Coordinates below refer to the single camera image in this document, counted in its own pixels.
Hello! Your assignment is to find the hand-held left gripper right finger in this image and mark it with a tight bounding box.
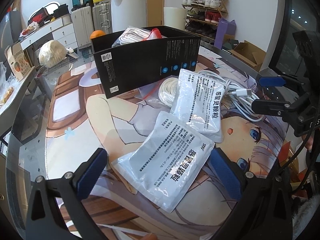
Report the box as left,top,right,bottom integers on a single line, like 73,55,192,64
209,147,294,240

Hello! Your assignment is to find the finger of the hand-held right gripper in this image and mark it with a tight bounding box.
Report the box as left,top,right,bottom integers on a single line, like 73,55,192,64
251,97,304,118
258,74,300,88

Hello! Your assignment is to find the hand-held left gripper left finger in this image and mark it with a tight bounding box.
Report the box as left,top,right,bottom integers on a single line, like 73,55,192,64
25,147,109,240

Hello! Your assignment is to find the white charging cable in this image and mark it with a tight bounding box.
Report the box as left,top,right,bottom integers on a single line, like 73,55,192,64
199,70,267,123

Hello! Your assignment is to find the white printed sachet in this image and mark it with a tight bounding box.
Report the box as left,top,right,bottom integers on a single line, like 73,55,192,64
111,111,215,213
170,68,227,143

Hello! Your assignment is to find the white rope bag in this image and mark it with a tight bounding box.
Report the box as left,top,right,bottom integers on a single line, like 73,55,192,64
140,77,180,109

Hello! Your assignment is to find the black cardboard box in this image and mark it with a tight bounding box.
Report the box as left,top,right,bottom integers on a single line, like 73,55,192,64
90,25,202,99

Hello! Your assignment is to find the red printed plastic packet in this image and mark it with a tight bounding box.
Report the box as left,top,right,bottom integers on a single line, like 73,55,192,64
141,28,163,42

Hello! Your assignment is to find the bagged white rope bundle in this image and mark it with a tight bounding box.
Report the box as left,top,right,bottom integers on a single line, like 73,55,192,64
112,26,150,47

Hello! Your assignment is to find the person's right hand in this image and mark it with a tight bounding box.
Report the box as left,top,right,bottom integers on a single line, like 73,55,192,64
301,132,315,152

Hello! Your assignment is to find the open cardboard box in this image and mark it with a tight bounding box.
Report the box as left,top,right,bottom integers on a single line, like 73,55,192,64
229,41,267,67

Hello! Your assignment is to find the printed cartoon desk mat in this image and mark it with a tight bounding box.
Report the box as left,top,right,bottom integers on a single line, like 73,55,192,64
46,44,290,240

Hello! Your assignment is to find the purple paper bag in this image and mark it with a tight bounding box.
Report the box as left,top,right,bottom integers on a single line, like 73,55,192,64
213,17,237,49

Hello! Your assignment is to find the wooden shoe rack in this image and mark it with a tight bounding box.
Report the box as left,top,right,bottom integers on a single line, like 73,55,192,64
180,0,228,37

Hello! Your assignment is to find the white side table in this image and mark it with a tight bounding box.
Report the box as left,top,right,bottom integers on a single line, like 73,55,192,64
0,66,40,120

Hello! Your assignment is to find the white round bin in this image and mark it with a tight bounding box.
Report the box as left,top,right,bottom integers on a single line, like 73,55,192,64
163,7,187,32

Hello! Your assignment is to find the clear plastic food bag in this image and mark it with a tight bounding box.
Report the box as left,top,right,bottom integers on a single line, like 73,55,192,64
0,62,19,108

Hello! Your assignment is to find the white plastic bag bundle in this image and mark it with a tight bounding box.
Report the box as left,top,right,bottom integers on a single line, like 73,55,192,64
38,39,68,68

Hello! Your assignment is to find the cardboard fruit box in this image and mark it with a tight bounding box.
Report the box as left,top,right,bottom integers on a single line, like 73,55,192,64
4,42,35,82

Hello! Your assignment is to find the white drawer dresser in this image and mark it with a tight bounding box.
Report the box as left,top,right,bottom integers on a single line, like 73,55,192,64
20,17,78,53

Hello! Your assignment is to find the silver suitcase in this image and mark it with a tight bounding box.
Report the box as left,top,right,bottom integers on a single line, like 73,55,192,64
71,5,95,47
91,0,113,34

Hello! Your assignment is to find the white floor appliance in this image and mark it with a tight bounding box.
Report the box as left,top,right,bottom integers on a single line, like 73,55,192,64
111,0,147,33

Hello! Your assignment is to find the black and red shoe box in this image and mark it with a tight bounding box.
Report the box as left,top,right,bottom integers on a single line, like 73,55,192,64
27,7,48,24

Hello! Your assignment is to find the grey refrigerator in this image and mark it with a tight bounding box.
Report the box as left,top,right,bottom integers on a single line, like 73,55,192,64
0,10,20,48

